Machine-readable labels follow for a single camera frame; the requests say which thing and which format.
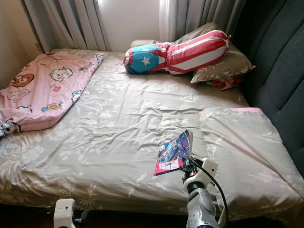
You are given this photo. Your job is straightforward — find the grey pleated curtain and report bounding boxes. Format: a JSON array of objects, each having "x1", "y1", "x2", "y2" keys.
[
  {"x1": 159, "y1": 0, "x2": 247, "y2": 47},
  {"x1": 21, "y1": 0, "x2": 110, "y2": 53}
]

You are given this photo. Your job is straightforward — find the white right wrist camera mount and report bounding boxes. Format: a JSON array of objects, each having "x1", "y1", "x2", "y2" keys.
[{"x1": 192, "y1": 158, "x2": 219, "y2": 188}]

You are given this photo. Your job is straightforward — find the red blue star bolster pillow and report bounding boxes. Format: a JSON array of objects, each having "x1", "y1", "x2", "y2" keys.
[{"x1": 123, "y1": 29, "x2": 231, "y2": 75}]

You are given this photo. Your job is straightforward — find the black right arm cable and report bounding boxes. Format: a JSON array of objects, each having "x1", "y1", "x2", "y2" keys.
[{"x1": 190, "y1": 157, "x2": 229, "y2": 226}]

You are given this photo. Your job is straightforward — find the dark grey upholstered headboard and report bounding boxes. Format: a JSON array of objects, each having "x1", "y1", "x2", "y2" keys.
[{"x1": 230, "y1": 0, "x2": 304, "y2": 126}]

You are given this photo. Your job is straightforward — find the folded beige floral duvet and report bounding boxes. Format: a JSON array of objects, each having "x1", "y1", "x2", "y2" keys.
[{"x1": 199, "y1": 107, "x2": 304, "y2": 224}]

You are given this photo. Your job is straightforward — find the colourful comic book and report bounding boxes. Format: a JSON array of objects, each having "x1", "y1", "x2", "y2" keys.
[{"x1": 153, "y1": 129, "x2": 194, "y2": 176}]

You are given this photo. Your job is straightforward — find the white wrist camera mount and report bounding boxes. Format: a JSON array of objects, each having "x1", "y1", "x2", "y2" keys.
[
  {"x1": 192, "y1": 158, "x2": 219, "y2": 188},
  {"x1": 53, "y1": 199, "x2": 75, "y2": 228}
]

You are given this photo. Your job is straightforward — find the plain beige pillow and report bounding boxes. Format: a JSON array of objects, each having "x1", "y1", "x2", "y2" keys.
[{"x1": 129, "y1": 22, "x2": 219, "y2": 48}]

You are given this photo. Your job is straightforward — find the bed with beige floral sheet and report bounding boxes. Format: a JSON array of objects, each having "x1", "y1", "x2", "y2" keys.
[{"x1": 0, "y1": 47, "x2": 304, "y2": 224}]

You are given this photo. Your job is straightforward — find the red cloth item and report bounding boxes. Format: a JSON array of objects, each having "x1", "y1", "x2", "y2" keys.
[{"x1": 211, "y1": 75, "x2": 244, "y2": 91}]

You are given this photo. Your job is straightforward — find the pink cartoon bear blanket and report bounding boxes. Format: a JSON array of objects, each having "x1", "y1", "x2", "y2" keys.
[{"x1": 0, "y1": 51, "x2": 104, "y2": 138}]

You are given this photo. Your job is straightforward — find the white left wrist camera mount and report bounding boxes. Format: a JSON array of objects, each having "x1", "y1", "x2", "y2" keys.
[{"x1": 53, "y1": 199, "x2": 75, "y2": 228}]

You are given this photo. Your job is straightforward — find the beige floral pillow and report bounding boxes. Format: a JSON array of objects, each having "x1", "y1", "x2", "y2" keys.
[{"x1": 190, "y1": 43, "x2": 256, "y2": 85}]

